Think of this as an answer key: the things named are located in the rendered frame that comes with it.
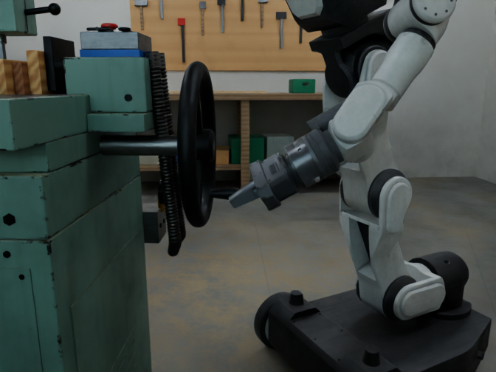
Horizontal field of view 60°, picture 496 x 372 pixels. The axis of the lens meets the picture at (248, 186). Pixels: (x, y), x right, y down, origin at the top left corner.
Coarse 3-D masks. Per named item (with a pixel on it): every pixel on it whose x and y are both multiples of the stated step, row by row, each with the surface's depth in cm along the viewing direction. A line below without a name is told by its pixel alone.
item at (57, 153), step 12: (96, 132) 74; (108, 132) 80; (120, 132) 86; (132, 132) 94; (48, 144) 58; (60, 144) 61; (72, 144) 65; (84, 144) 69; (96, 144) 74; (0, 156) 58; (12, 156) 58; (24, 156) 58; (36, 156) 58; (48, 156) 58; (60, 156) 61; (72, 156) 65; (84, 156) 69; (0, 168) 58; (12, 168) 58; (24, 168) 58; (36, 168) 58; (48, 168) 58
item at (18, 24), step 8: (0, 0) 69; (8, 0) 69; (16, 0) 70; (24, 0) 72; (32, 0) 75; (0, 8) 69; (8, 8) 69; (16, 8) 70; (24, 8) 72; (0, 16) 69; (8, 16) 69; (16, 16) 70; (24, 16) 72; (32, 16) 75; (0, 24) 70; (8, 24) 70; (16, 24) 70; (24, 24) 72; (32, 24) 75; (0, 32) 71; (8, 32) 71; (16, 32) 71; (24, 32) 72; (32, 32) 75; (0, 40) 73
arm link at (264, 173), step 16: (304, 144) 76; (272, 160) 81; (288, 160) 78; (304, 160) 75; (256, 176) 79; (272, 176) 77; (288, 176) 76; (304, 176) 76; (320, 176) 77; (272, 192) 76; (288, 192) 78; (272, 208) 77
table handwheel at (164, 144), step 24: (192, 72) 66; (192, 96) 64; (192, 120) 63; (120, 144) 75; (144, 144) 75; (168, 144) 75; (192, 144) 62; (192, 168) 63; (192, 192) 65; (192, 216) 68
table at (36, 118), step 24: (0, 96) 58; (24, 96) 58; (48, 96) 58; (72, 96) 65; (0, 120) 49; (24, 120) 52; (48, 120) 58; (72, 120) 65; (96, 120) 70; (120, 120) 70; (144, 120) 70; (0, 144) 50; (24, 144) 52
